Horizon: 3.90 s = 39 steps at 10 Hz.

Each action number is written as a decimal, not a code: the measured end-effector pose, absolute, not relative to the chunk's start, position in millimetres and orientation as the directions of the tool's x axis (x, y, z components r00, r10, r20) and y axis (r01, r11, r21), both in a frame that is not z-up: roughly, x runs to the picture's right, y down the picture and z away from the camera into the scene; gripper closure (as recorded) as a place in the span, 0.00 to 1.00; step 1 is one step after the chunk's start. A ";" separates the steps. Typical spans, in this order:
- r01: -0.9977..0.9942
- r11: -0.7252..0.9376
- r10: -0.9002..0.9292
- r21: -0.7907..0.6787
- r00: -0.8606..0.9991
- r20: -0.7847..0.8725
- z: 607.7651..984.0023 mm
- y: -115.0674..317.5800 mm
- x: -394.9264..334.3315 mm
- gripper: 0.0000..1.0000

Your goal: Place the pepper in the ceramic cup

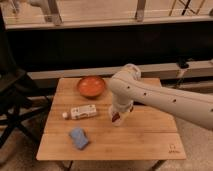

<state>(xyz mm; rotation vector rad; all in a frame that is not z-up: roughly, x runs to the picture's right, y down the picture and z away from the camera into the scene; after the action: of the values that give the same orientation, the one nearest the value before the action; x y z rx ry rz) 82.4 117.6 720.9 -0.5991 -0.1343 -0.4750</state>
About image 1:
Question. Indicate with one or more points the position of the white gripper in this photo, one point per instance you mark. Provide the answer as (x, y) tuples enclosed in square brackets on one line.
[(122, 105)]

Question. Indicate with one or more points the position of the dark red pepper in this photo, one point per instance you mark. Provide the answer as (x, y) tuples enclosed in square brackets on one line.
[(115, 117)]

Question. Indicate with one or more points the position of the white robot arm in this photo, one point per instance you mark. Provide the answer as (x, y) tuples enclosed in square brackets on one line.
[(127, 88)]

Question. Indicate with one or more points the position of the white ceramic cup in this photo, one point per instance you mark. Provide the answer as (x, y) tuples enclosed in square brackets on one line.
[(112, 111)]

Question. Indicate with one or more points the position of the orange bowl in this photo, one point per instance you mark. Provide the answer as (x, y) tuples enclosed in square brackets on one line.
[(91, 86)]

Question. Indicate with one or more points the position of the white bottle lying down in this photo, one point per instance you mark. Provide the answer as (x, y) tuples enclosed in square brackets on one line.
[(80, 112)]

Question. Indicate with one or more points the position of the wooden folding table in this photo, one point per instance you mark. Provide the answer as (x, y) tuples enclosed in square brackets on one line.
[(146, 133)]

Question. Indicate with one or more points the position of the blue sponge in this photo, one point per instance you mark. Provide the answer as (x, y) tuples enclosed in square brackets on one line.
[(79, 138)]

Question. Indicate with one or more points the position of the black office chair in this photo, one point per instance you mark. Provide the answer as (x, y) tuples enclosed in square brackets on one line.
[(13, 83)]

